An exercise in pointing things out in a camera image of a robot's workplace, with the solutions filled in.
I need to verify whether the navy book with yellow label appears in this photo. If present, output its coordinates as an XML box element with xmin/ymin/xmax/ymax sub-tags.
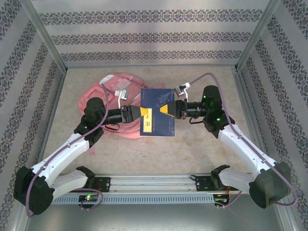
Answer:
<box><xmin>140</xmin><ymin>88</ymin><xmax>176</xmax><ymax>138</ymax></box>

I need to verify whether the pink backpack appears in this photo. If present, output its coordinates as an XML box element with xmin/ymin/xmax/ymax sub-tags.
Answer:
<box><xmin>77</xmin><ymin>73</ymin><xmax>167</xmax><ymax>154</ymax></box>

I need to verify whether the left controller board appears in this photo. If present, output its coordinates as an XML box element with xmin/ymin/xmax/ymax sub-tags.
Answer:
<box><xmin>78</xmin><ymin>194</ymin><xmax>99</xmax><ymax>203</ymax></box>

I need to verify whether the controller board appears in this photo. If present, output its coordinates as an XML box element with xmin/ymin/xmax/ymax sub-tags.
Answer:
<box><xmin>214</xmin><ymin>193</ymin><xmax>231</xmax><ymax>205</ymax></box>
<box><xmin>78</xmin><ymin>194</ymin><xmax>99</xmax><ymax>203</ymax></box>

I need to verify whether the right controller board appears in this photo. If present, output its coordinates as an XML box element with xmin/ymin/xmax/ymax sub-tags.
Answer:
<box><xmin>214</xmin><ymin>193</ymin><xmax>231</xmax><ymax>205</ymax></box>

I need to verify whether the grey metal shelf panel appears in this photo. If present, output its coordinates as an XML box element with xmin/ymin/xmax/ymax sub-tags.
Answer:
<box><xmin>24</xmin><ymin>204</ymin><xmax>287</xmax><ymax>231</ymax></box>

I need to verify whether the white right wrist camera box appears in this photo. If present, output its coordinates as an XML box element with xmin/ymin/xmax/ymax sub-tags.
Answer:
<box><xmin>174</xmin><ymin>83</ymin><xmax>191</xmax><ymax>100</ymax></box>

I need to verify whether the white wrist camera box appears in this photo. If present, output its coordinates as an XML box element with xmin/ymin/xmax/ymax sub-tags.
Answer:
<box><xmin>174</xmin><ymin>83</ymin><xmax>191</xmax><ymax>100</ymax></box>
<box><xmin>115</xmin><ymin>89</ymin><xmax>130</xmax><ymax>108</ymax></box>

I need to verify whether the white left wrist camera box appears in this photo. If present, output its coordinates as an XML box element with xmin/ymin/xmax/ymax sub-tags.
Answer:
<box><xmin>115</xmin><ymin>89</ymin><xmax>130</xmax><ymax>108</ymax></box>

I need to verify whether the aluminium table back rail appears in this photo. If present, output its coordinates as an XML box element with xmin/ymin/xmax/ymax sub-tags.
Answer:
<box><xmin>64</xmin><ymin>63</ymin><xmax>238</xmax><ymax>70</ymax></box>

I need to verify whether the aluminium table side rail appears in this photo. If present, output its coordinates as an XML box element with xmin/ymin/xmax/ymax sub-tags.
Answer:
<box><xmin>33</xmin><ymin>69</ymin><xmax>67</xmax><ymax>176</ymax></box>
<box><xmin>231</xmin><ymin>66</ymin><xmax>275</xmax><ymax>174</ymax></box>

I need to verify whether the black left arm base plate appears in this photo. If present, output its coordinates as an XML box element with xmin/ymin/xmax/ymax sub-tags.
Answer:
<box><xmin>67</xmin><ymin>177</ymin><xmax>111</xmax><ymax>193</ymax></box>

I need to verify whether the aluminium mounting rail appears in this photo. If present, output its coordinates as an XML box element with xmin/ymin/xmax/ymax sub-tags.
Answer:
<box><xmin>23</xmin><ymin>173</ymin><xmax>282</xmax><ymax>193</ymax></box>

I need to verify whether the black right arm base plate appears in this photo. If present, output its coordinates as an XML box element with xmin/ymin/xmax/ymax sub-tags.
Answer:
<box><xmin>195</xmin><ymin>175</ymin><xmax>239</xmax><ymax>193</ymax></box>

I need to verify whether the grey slotted cable duct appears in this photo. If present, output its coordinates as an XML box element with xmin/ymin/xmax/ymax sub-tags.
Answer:
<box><xmin>32</xmin><ymin>194</ymin><xmax>215</xmax><ymax>205</ymax></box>

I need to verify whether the aluminium frame post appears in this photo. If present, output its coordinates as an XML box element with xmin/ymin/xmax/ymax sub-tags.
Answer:
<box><xmin>19</xmin><ymin>0</ymin><xmax>68</xmax><ymax>73</ymax></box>
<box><xmin>234</xmin><ymin>0</ymin><xmax>282</xmax><ymax>72</ymax></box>

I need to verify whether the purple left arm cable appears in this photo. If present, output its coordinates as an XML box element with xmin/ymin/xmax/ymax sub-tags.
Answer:
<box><xmin>26</xmin><ymin>81</ymin><xmax>126</xmax><ymax>217</ymax></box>

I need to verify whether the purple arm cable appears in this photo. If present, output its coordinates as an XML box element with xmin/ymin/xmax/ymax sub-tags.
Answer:
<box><xmin>186</xmin><ymin>73</ymin><xmax>299</xmax><ymax>209</ymax></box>
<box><xmin>26</xmin><ymin>81</ymin><xmax>126</xmax><ymax>217</ymax></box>

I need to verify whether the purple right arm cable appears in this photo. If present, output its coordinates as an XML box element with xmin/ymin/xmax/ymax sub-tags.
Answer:
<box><xmin>186</xmin><ymin>73</ymin><xmax>299</xmax><ymax>209</ymax></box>

